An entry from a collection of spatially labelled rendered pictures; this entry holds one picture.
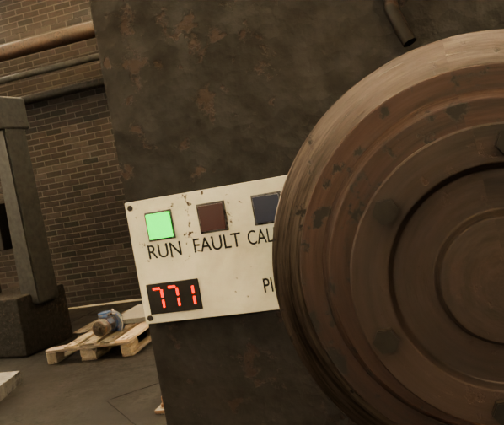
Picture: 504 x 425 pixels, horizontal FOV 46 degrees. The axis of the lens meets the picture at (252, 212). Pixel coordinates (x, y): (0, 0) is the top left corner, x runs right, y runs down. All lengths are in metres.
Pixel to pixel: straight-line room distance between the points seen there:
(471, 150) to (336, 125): 0.16
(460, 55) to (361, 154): 0.14
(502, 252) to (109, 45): 0.61
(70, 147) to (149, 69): 7.05
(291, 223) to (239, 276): 0.19
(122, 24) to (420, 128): 0.48
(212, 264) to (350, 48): 0.35
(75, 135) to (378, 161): 7.36
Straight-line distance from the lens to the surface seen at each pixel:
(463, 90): 0.63
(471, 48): 0.66
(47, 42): 7.30
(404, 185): 0.56
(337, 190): 0.63
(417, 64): 0.65
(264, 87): 0.83
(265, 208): 0.80
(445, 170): 0.56
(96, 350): 5.23
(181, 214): 0.84
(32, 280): 5.92
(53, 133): 8.05
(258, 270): 0.82
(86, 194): 7.83
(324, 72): 0.81
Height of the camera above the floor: 1.24
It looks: 3 degrees down
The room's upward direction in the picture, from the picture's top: 10 degrees counter-clockwise
